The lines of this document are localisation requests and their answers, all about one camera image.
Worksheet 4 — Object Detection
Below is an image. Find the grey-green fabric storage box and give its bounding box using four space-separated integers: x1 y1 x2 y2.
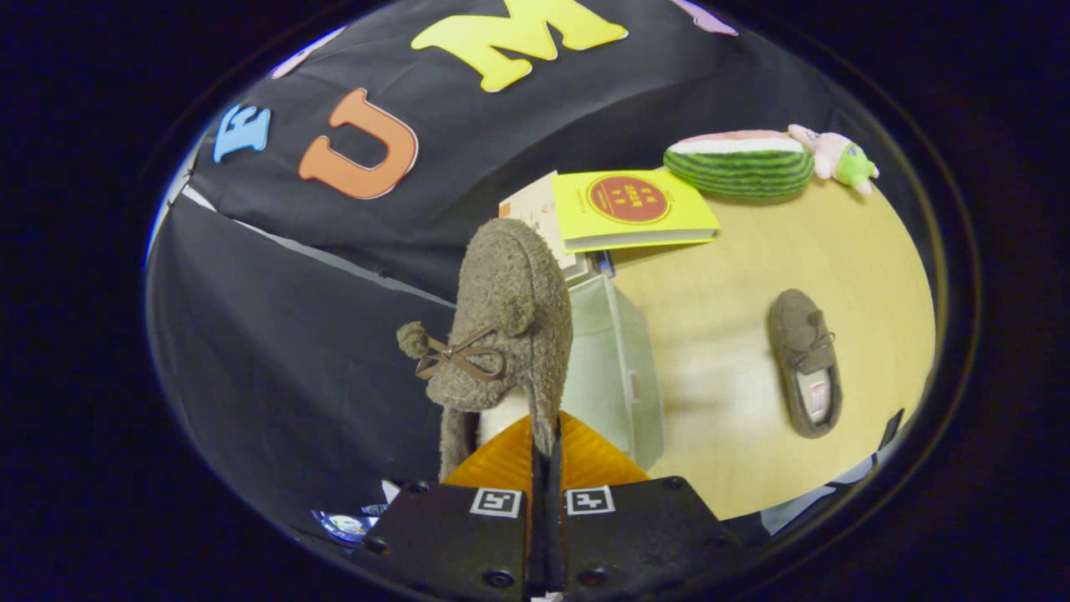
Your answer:
476 273 666 471

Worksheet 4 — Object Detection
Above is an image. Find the beige book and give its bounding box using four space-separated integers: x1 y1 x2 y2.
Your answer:
499 171 599 281

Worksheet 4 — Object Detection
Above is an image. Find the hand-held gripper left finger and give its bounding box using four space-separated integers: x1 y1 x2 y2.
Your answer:
364 414 546 602

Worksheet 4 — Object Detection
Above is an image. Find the yellow book with red circle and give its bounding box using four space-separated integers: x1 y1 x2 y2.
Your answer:
552 170 721 253

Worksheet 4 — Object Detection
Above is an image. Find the watermelon slice plush toy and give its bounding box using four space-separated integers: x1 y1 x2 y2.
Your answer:
663 130 816 202

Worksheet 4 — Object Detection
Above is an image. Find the brown fuzzy shoe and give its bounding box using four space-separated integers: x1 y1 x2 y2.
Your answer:
767 288 843 440
396 218 575 482

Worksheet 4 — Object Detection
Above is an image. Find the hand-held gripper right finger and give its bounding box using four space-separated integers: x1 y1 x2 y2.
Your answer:
548 411 745 602

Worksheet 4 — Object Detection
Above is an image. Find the pink and green plush toy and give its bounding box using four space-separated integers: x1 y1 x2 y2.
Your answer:
788 124 880 197

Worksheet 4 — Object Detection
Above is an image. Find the blue printed packet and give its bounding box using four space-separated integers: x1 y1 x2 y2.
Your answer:
312 508 379 546

